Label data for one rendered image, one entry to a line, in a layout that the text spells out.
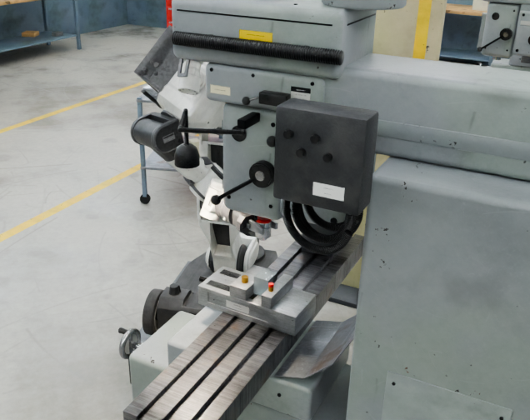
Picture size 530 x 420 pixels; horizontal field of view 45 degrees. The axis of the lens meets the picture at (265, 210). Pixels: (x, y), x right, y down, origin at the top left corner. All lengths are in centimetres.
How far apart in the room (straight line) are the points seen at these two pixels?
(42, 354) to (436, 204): 255
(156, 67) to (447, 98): 106
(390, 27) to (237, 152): 183
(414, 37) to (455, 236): 205
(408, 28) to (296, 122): 212
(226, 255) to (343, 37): 146
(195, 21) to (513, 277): 97
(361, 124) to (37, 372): 251
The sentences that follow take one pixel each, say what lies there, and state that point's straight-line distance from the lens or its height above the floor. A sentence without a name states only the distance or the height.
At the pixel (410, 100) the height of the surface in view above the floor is 171.
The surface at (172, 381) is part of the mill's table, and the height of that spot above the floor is 92.
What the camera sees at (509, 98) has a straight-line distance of 148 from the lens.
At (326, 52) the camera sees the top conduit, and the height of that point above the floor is 180.
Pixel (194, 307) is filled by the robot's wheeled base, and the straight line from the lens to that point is 272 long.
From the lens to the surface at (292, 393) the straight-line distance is 195.
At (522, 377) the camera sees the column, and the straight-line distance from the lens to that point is 161.
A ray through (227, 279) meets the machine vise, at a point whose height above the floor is 100.
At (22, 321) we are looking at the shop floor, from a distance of 386.
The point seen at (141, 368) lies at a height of 69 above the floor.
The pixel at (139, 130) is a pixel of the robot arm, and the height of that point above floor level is 142.
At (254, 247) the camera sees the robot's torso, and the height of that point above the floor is 72.
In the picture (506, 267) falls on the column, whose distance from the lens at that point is 148.
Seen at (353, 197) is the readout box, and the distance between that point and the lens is 134.
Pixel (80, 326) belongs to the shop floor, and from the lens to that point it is 373.
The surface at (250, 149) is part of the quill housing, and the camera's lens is 172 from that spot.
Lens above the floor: 209
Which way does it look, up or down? 25 degrees down
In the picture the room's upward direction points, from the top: 2 degrees clockwise
